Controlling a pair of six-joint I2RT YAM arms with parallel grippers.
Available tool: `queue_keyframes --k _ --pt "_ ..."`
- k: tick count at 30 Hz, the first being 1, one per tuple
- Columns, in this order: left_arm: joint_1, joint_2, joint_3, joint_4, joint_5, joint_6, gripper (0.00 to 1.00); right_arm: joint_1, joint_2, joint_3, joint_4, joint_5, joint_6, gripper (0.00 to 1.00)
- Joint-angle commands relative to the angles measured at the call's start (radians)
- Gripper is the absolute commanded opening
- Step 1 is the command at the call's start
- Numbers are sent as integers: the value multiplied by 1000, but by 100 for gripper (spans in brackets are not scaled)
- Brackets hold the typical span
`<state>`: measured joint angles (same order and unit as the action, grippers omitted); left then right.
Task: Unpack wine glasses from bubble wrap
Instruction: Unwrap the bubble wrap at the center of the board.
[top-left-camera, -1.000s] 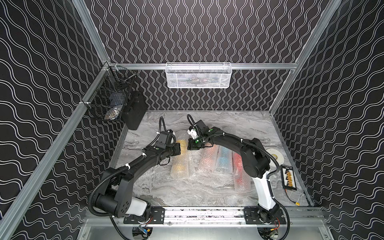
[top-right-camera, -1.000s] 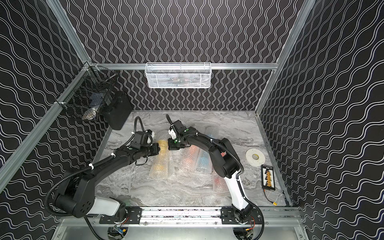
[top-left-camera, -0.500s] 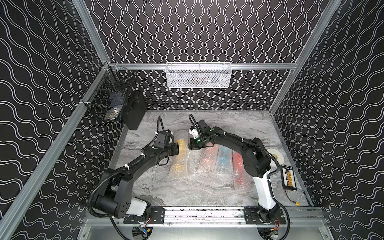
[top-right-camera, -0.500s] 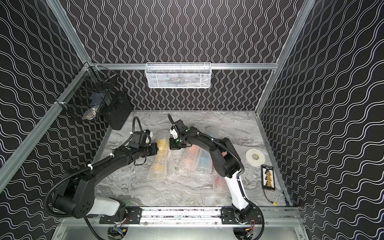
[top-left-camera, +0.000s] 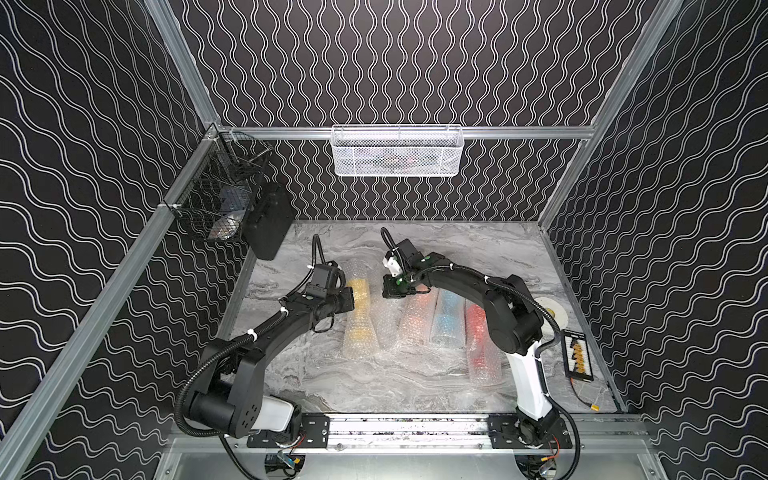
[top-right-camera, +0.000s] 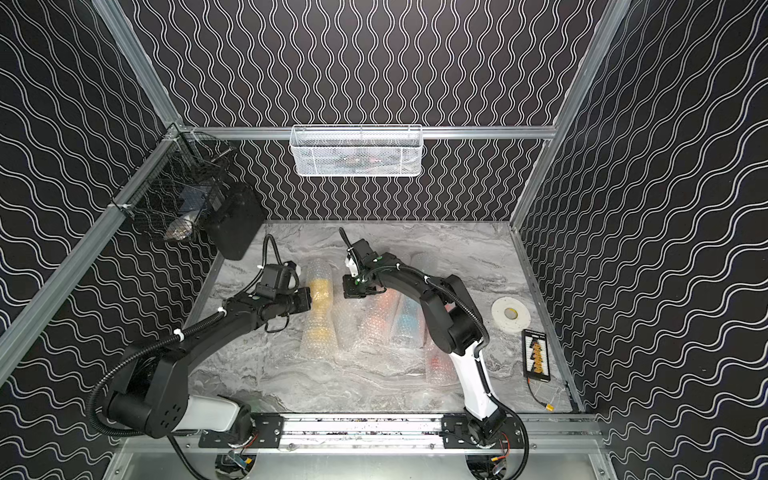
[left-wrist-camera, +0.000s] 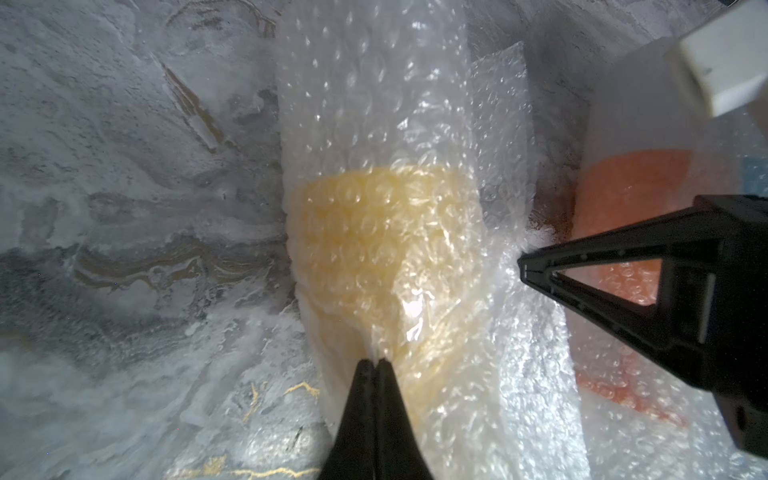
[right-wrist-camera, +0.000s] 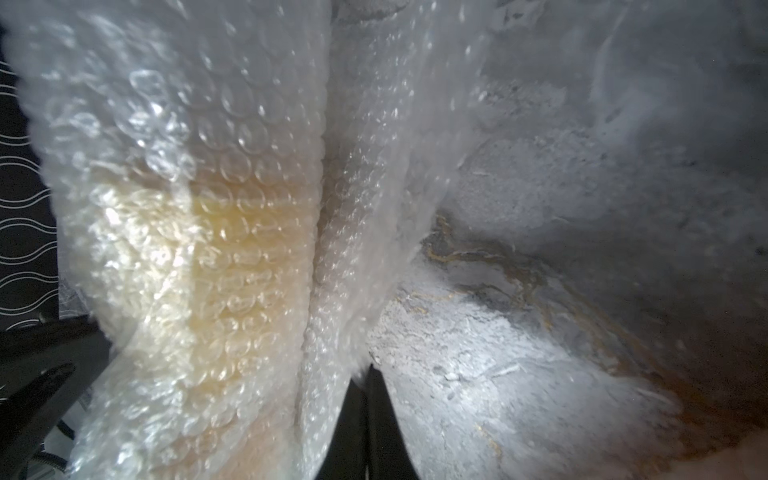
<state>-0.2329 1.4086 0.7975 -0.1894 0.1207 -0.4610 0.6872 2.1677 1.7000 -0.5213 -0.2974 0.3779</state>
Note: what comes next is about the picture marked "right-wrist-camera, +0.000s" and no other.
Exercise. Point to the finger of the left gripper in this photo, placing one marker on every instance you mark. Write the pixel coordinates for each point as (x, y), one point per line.
(50, 366)

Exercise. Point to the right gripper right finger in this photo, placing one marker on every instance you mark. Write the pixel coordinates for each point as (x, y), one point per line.
(388, 458)

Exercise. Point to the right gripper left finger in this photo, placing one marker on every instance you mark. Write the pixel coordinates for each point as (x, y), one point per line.
(347, 455)

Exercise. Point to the yellow wine glass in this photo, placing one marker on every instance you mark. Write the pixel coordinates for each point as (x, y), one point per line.
(205, 293)

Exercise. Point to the bubble wrap of yellow glass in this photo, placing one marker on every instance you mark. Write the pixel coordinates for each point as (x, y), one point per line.
(370, 101)

